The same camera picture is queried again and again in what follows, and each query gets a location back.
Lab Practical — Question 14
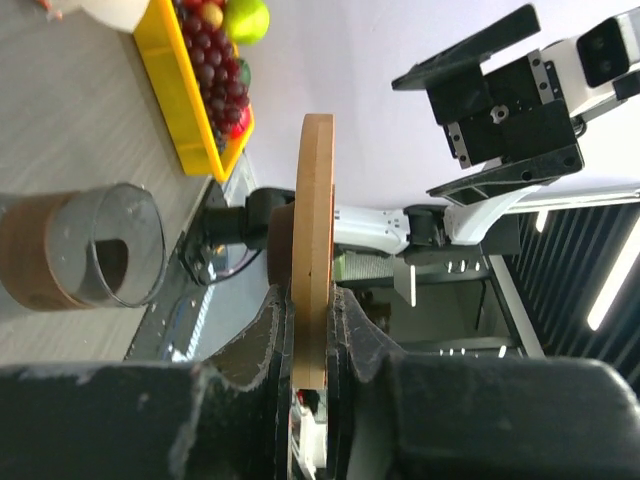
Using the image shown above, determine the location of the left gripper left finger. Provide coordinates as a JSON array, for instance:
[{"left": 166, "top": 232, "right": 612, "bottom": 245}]
[{"left": 1, "top": 287, "right": 293, "bottom": 479}]

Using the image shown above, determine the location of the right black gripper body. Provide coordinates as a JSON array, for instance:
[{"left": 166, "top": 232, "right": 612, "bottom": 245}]
[{"left": 429, "top": 52, "right": 584, "bottom": 180}]

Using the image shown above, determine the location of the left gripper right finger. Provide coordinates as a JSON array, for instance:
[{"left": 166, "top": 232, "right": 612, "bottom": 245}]
[{"left": 327, "top": 287, "right": 639, "bottom": 479}]

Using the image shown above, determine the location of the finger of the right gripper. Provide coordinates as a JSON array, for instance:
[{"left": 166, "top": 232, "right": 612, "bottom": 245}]
[
  {"left": 391, "top": 4, "right": 540, "bottom": 91},
  {"left": 426, "top": 169, "right": 551, "bottom": 207}
]

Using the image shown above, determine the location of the dark glass cup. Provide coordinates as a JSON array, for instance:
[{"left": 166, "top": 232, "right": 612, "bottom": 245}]
[{"left": 1, "top": 183, "right": 168, "bottom": 319}]

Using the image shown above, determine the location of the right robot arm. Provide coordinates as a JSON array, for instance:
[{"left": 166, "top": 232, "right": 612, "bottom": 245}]
[{"left": 331, "top": 5, "right": 589, "bottom": 266}]

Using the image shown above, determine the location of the white coffee filter stack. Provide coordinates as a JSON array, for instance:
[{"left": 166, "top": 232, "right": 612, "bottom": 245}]
[{"left": 40, "top": 0, "right": 150, "bottom": 33}]

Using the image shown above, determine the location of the dark green fruit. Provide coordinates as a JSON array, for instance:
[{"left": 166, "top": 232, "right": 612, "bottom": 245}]
[{"left": 236, "top": 58, "right": 252, "bottom": 87}]

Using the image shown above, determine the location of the green apple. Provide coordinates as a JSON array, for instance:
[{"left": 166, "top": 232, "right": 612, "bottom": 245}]
[{"left": 223, "top": 0, "right": 270, "bottom": 45}]

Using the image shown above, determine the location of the dark red grape bunch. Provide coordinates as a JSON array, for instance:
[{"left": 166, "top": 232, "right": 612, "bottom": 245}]
[{"left": 173, "top": 0, "right": 249, "bottom": 152}]

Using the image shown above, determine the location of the yellow plastic tray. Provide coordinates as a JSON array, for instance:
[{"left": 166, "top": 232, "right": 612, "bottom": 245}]
[{"left": 133, "top": 0, "right": 255, "bottom": 183}]

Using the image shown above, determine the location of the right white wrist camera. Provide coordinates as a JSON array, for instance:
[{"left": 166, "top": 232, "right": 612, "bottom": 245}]
[{"left": 541, "top": 7, "right": 639, "bottom": 122}]

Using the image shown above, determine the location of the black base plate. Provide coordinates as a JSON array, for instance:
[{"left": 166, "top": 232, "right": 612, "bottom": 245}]
[{"left": 124, "top": 182, "right": 269, "bottom": 361}]

